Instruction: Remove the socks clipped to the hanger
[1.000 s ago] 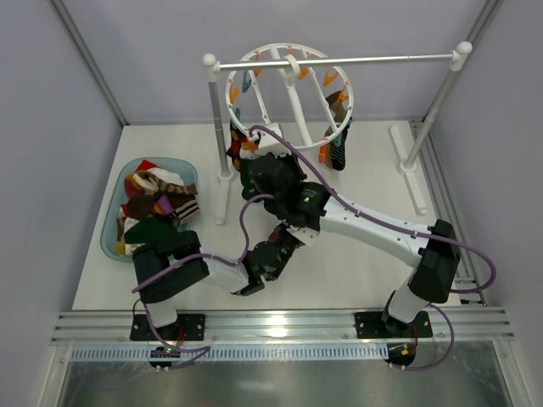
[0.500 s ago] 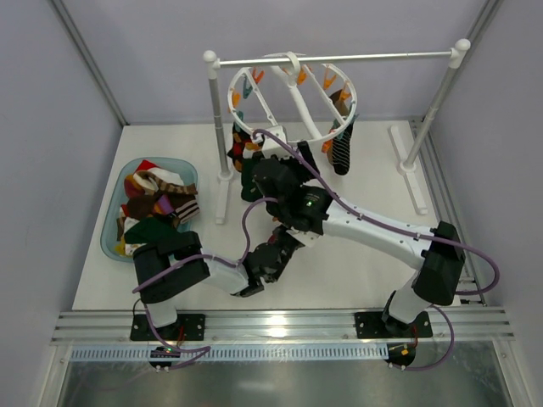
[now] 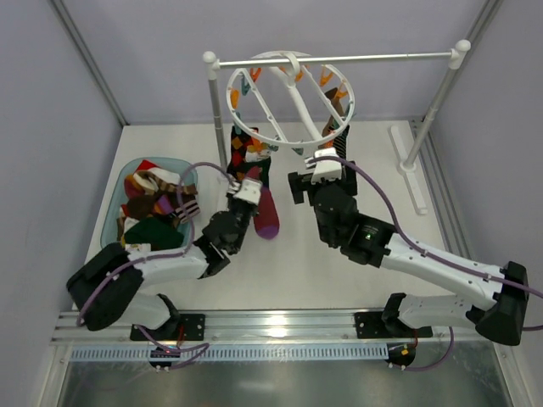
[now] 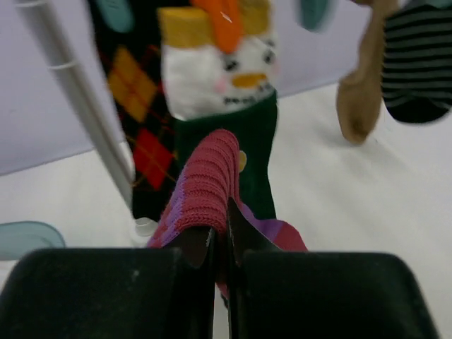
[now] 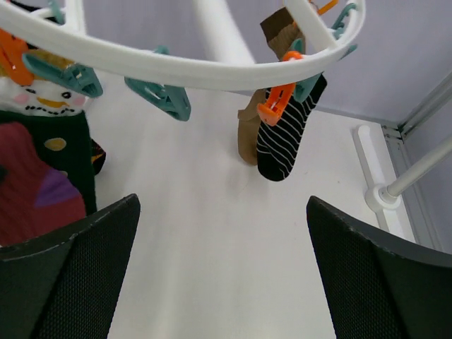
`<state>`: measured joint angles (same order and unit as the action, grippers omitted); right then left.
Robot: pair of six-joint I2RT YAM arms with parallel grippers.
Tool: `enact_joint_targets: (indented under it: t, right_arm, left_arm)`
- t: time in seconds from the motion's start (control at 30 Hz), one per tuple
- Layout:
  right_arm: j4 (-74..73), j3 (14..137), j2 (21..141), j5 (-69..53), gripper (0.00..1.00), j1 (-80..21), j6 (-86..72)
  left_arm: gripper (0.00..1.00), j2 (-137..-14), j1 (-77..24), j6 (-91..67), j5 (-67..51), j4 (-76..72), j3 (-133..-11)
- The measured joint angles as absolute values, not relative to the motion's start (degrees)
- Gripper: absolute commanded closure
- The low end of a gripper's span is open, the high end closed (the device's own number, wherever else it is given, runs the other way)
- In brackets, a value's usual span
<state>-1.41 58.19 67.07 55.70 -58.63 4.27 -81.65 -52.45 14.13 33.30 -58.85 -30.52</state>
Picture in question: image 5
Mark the white round clip hanger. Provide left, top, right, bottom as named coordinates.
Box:
left=1, top=1, right=366, bottom=91

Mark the black white striped sock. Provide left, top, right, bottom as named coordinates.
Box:
left=256, top=75, right=327, bottom=182

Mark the white metal clothes rack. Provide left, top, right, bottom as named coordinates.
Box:
left=352, top=125, right=451, bottom=251

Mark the tan ribbed sock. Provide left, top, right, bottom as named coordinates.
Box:
left=237, top=7, right=304, bottom=166

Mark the dark green dotted sock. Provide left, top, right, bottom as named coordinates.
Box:
left=0, top=49, right=97, bottom=216

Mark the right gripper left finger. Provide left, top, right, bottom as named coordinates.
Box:
left=1, top=194, right=140, bottom=338

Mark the teal plastic clip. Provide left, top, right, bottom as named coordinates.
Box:
left=124, top=44, right=192, bottom=123

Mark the maroon purple sock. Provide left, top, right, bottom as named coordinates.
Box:
left=1, top=122, right=86, bottom=246

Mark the orange plastic clip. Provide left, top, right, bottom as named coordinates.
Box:
left=256, top=50, right=301, bottom=126

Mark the black argyle sock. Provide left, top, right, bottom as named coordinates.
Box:
left=91, top=139, right=107, bottom=175

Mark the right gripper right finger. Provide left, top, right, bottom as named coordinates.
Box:
left=307, top=196, right=451, bottom=338

